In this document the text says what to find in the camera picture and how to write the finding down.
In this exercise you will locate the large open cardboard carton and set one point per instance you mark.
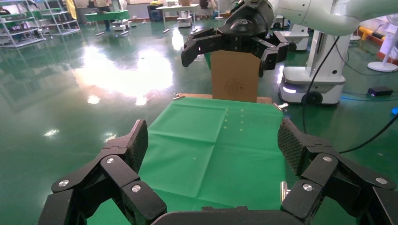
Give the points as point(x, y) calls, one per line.
point(234, 77)

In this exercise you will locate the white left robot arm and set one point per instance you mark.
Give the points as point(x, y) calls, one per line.
point(326, 15)

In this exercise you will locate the black office chair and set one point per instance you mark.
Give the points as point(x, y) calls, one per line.
point(206, 6)

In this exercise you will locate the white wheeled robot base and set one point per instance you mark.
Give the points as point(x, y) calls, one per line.
point(298, 34)

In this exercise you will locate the silver metal clip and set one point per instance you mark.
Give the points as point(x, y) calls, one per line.
point(283, 192)
point(178, 97)
point(281, 107)

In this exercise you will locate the green covered table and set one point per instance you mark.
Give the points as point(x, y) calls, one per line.
point(105, 15)

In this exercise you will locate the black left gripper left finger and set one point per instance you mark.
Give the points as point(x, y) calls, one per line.
point(194, 49)

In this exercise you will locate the white shelf rack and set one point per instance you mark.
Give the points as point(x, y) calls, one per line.
point(62, 18)
point(18, 31)

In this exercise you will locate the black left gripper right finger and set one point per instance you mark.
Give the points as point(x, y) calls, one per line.
point(273, 52)

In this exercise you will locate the black power adapter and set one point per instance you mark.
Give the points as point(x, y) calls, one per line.
point(380, 91)

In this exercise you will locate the yellow hanging cloth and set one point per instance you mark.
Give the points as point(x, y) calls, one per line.
point(71, 9)

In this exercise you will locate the person in white shirt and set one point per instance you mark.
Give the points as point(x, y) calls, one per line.
point(102, 4)

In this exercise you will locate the white table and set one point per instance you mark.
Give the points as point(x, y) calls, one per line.
point(177, 6)

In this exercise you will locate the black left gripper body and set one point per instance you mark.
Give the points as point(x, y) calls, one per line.
point(245, 28)

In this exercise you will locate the green cloth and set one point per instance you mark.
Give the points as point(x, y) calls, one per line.
point(202, 155)

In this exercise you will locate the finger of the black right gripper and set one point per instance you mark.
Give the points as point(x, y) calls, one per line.
point(118, 174)
point(329, 177)

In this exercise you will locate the small white floor machine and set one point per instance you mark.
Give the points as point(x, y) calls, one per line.
point(184, 21)
point(120, 24)

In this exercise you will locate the blue bin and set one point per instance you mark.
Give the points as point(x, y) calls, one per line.
point(154, 12)

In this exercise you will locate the white wheeled robot body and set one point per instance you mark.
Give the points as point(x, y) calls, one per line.
point(311, 80)

